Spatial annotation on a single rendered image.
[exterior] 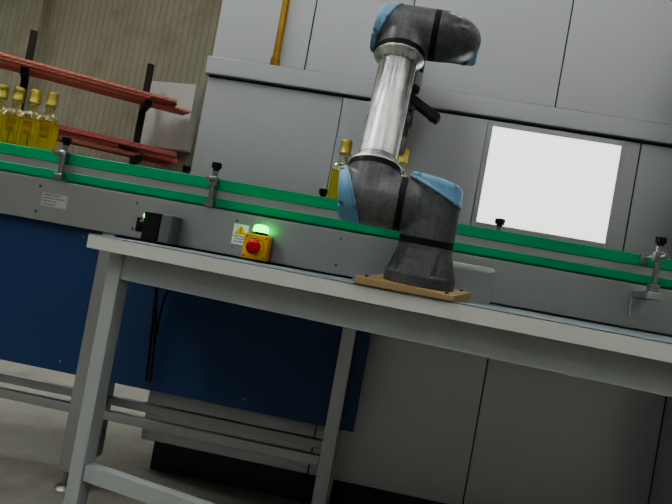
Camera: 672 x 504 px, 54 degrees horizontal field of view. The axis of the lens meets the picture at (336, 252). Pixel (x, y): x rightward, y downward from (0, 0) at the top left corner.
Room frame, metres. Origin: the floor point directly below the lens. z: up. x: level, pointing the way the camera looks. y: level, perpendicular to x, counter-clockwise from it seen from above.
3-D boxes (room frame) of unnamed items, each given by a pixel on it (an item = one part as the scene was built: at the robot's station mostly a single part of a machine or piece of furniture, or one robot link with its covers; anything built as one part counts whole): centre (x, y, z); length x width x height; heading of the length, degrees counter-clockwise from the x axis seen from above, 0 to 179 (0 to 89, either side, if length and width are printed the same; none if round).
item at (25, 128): (2.13, 1.04, 1.02); 0.06 x 0.06 x 0.28; 84
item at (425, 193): (1.41, -0.18, 0.94); 0.13 x 0.12 x 0.14; 83
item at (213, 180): (1.88, 0.38, 0.94); 0.07 x 0.04 x 0.13; 174
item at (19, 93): (2.13, 1.09, 1.02); 0.06 x 0.06 x 0.28; 84
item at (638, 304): (1.80, -0.85, 0.90); 0.17 x 0.05 x 0.23; 174
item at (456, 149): (2.11, -0.38, 1.15); 0.90 x 0.03 x 0.34; 84
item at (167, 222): (1.87, 0.50, 0.79); 0.08 x 0.08 x 0.08; 84
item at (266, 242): (1.85, 0.22, 0.79); 0.07 x 0.07 x 0.07; 84
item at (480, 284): (1.79, -0.32, 0.79); 0.27 x 0.17 x 0.08; 174
